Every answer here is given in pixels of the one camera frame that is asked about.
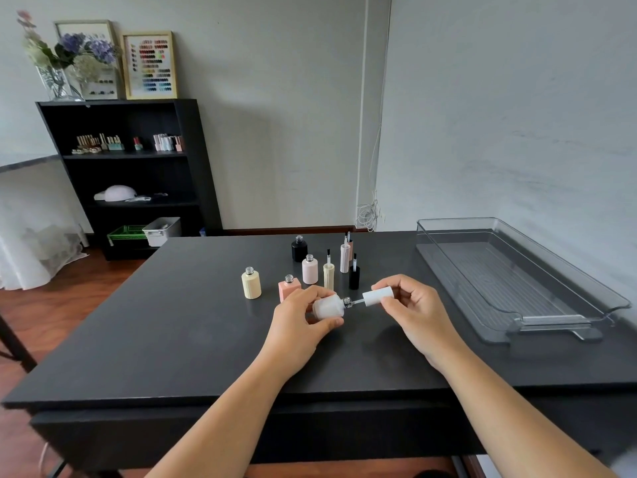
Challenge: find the glass vase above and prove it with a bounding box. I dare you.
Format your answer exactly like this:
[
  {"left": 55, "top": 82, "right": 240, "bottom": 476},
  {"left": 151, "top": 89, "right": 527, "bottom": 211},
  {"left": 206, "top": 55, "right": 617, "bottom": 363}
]
[{"left": 36, "top": 65, "right": 85, "bottom": 103}]

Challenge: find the person's left forearm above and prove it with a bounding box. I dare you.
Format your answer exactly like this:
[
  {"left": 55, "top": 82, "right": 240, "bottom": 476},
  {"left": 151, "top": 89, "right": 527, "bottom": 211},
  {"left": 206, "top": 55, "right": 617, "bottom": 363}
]
[{"left": 144, "top": 351, "right": 295, "bottom": 478}]

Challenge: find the row of pink-white polish bottles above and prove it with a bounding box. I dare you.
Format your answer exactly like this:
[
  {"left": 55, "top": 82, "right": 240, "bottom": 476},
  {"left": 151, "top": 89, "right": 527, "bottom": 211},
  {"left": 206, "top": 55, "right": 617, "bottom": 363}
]
[{"left": 152, "top": 133, "right": 185, "bottom": 153}]

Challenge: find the purple and white flower bouquet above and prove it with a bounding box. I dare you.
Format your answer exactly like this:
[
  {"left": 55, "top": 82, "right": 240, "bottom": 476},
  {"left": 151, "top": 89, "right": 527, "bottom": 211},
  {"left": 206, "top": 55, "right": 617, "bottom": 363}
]
[{"left": 16, "top": 10, "right": 123, "bottom": 82}]

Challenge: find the white cable bundle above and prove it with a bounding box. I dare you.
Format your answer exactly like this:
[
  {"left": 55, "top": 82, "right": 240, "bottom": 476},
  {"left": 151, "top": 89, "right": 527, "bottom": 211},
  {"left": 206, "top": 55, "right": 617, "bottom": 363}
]
[{"left": 355, "top": 191, "right": 382, "bottom": 233}]

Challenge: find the person's right forearm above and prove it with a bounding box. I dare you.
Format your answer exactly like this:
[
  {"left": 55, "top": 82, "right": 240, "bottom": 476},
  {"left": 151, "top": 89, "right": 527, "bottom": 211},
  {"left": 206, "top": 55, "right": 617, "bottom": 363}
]
[{"left": 424, "top": 347, "right": 620, "bottom": 478}]

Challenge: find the white draped cloth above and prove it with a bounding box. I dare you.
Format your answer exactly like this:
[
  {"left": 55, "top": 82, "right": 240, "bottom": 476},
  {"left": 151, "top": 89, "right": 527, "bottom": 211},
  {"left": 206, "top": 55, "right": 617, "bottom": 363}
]
[{"left": 0, "top": 154, "right": 91, "bottom": 292}]

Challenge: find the person's left hand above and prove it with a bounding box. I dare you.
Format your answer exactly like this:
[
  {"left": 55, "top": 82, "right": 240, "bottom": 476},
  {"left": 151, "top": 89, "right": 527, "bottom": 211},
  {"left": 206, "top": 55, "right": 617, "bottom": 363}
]
[{"left": 258, "top": 285, "right": 345, "bottom": 382}]

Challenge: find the white cap with brush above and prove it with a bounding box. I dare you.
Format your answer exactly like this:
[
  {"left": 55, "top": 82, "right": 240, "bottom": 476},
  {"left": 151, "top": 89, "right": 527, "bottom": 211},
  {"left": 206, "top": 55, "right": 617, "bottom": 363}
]
[{"left": 347, "top": 287, "right": 395, "bottom": 308}]

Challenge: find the black metal leg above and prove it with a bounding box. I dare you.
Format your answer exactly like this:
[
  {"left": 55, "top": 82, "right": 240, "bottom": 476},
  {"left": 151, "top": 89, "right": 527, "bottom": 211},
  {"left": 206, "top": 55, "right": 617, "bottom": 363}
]
[{"left": 0, "top": 313, "right": 38, "bottom": 375}]

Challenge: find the white nail lamp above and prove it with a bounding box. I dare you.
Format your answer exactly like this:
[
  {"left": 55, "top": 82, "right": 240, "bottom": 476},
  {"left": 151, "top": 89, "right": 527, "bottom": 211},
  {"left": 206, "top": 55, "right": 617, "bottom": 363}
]
[{"left": 94, "top": 184, "right": 139, "bottom": 203}]

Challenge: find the black shelf unit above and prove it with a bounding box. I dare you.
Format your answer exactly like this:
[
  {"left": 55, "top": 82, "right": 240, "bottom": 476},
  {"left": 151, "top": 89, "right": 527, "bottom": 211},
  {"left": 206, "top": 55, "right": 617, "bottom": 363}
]
[{"left": 35, "top": 98, "right": 224, "bottom": 262}]

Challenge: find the framed nail colour chart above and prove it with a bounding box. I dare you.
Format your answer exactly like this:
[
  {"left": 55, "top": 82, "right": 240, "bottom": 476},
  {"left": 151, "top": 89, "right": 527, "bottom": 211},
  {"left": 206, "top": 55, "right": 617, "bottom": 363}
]
[{"left": 121, "top": 31, "right": 179, "bottom": 100}]

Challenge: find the row of wooden-capped polish bottles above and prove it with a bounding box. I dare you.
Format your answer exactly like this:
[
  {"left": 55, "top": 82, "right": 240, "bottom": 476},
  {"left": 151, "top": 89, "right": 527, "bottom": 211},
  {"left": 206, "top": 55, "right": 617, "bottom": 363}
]
[{"left": 71, "top": 132, "right": 125, "bottom": 155}]

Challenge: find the frosted white nail polish bottle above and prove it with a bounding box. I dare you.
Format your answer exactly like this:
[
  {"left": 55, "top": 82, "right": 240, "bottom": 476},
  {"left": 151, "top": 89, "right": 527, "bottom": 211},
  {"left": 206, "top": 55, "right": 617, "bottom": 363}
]
[{"left": 312, "top": 294, "right": 355, "bottom": 324}]

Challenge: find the pink square nail polish bottle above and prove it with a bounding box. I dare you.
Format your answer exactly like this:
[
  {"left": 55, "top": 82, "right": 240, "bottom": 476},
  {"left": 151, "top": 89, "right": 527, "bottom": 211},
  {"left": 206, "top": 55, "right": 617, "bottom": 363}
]
[{"left": 278, "top": 275, "right": 303, "bottom": 303}]

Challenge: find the wooden picture frame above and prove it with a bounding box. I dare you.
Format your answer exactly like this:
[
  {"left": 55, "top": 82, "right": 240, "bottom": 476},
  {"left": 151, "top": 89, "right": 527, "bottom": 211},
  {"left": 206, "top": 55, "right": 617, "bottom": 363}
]
[{"left": 53, "top": 20, "right": 123, "bottom": 101}]

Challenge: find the cream nail polish bottle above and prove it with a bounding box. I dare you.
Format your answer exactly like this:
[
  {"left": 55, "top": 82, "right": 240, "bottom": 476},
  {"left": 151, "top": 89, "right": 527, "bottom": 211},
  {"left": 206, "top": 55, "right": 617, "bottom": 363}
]
[{"left": 241, "top": 267, "right": 262, "bottom": 300}]

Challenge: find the clear plastic organizer tray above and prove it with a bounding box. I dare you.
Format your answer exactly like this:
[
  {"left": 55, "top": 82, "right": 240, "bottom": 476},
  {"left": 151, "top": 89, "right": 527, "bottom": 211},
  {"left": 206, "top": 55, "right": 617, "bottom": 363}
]
[{"left": 415, "top": 217, "right": 632, "bottom": 344}]

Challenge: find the white storage bin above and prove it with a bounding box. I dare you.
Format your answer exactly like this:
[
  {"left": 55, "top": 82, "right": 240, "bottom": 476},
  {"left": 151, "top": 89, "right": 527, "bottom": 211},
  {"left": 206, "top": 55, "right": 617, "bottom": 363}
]
[{"left": 142, "top": 217, "right": 182, "bottom": 248}]

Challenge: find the person's right hand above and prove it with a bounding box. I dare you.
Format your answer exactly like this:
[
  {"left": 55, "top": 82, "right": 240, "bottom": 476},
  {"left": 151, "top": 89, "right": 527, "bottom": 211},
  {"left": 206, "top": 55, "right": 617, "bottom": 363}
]
[{"left": 371, "top": 274, "right": 467, "bottom": 377}]

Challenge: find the green plastic basket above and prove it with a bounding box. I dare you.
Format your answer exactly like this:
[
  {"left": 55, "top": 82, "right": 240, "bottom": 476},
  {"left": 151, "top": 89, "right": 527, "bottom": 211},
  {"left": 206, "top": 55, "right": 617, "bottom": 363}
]
[{"left": 106, "top": 225, "right": 149, "bottom": 248}]

